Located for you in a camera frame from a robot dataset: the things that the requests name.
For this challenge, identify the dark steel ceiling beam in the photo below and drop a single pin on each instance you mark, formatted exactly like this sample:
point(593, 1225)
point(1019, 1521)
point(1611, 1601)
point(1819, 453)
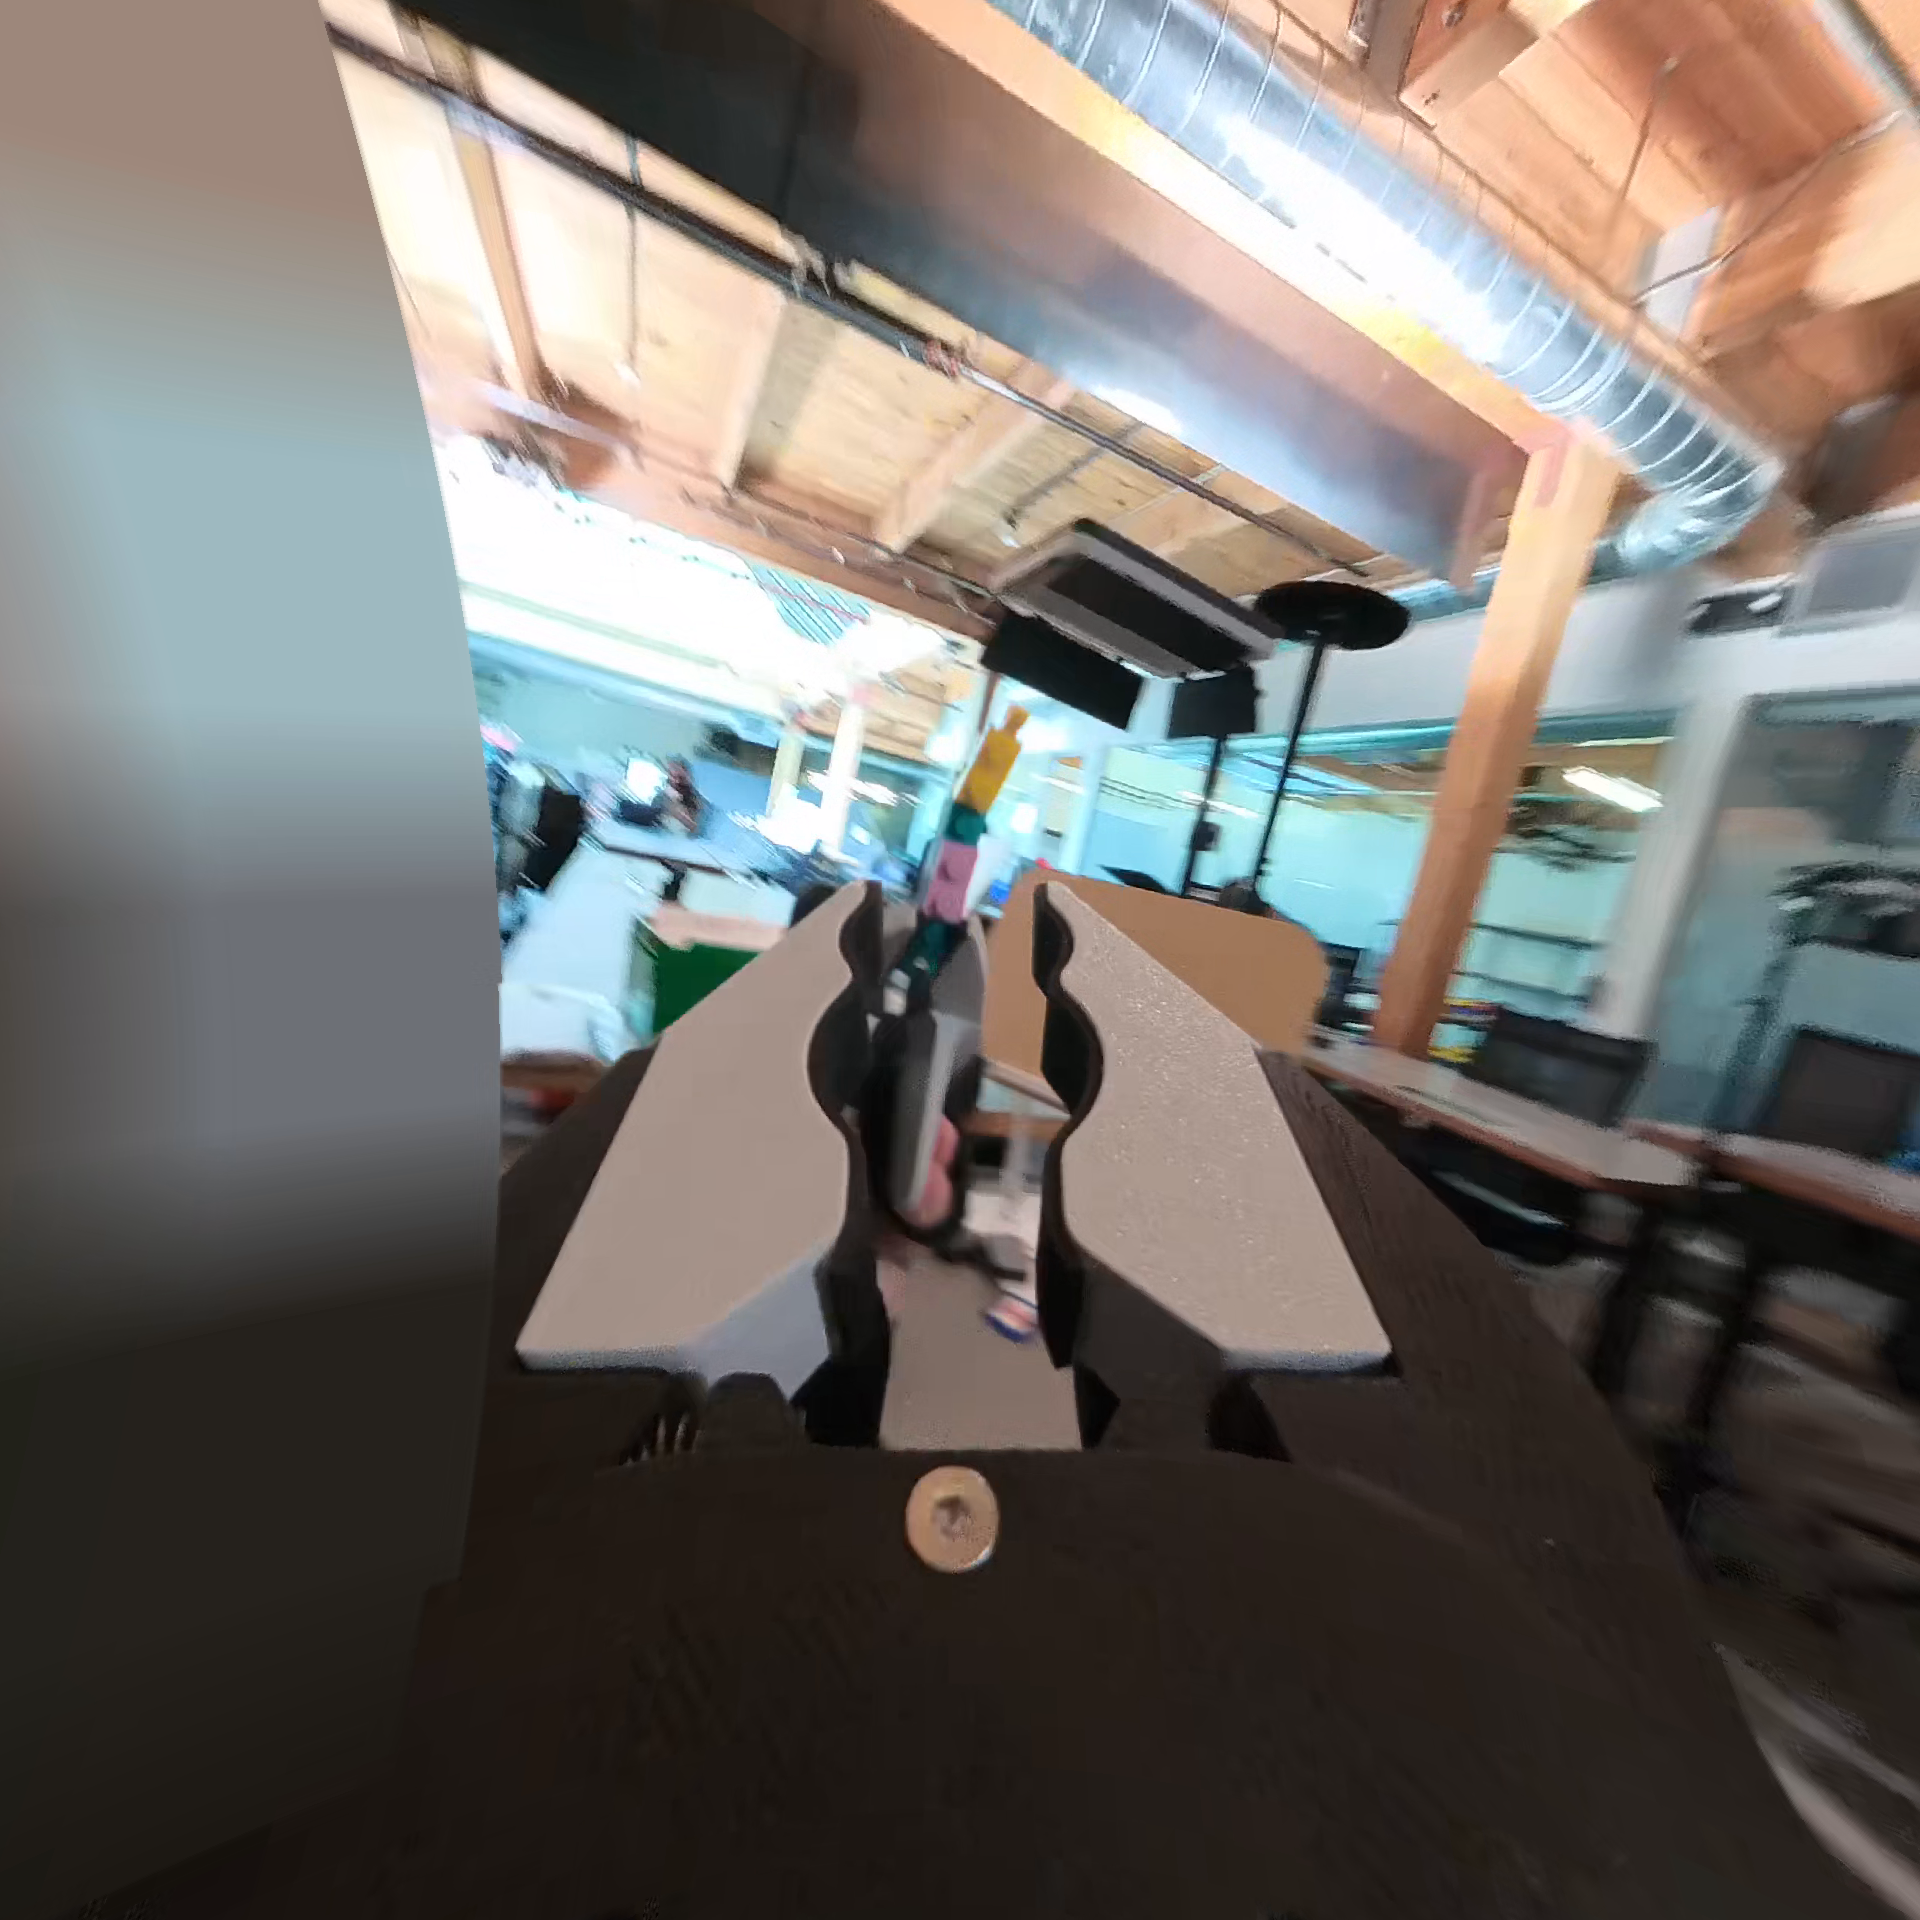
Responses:
point(901, 194)

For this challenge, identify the black floor lamp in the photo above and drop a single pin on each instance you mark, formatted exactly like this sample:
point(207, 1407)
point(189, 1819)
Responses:
point(1334, 615)

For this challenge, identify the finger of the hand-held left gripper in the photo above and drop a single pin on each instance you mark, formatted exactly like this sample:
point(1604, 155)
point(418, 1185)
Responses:
point(945, 1049)

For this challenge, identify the ceiling mounted white unit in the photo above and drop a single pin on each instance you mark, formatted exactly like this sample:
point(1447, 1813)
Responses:
point(1141, 600)

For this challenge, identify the green bin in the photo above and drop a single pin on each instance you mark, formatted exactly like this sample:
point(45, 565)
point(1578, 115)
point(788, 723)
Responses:
point(706, 983)

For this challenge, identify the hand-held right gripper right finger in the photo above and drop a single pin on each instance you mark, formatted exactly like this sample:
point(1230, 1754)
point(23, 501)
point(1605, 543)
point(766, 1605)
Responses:
point(1201, 1171)

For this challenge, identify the silver ventilation duct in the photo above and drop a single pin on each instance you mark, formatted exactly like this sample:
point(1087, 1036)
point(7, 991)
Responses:
point(1349, 194)

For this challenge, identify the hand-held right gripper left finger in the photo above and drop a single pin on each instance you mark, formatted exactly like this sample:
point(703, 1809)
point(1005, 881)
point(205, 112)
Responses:
point(691, 1200)

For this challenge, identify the wooden support post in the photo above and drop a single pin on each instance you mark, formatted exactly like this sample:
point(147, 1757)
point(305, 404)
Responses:
point(1500, 749)

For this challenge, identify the multicoloured lego brick stack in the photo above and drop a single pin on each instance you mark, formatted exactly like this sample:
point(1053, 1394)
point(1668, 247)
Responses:
point(949, 884)

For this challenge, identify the person's left hand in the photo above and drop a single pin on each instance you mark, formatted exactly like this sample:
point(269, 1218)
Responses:
point(938, 1177)

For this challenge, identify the small printed packet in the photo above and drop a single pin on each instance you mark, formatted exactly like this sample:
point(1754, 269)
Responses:
point(1014, 1316)

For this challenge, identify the small black light panel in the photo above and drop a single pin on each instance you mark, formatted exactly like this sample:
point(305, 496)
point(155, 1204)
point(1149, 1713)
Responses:
point(1213, 703)

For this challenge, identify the long office desk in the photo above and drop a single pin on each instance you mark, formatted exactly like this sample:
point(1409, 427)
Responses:
point(1577, 1148)

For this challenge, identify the large black light panel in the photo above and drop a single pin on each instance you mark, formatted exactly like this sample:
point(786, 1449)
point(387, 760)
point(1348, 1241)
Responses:
point(1067, 667)

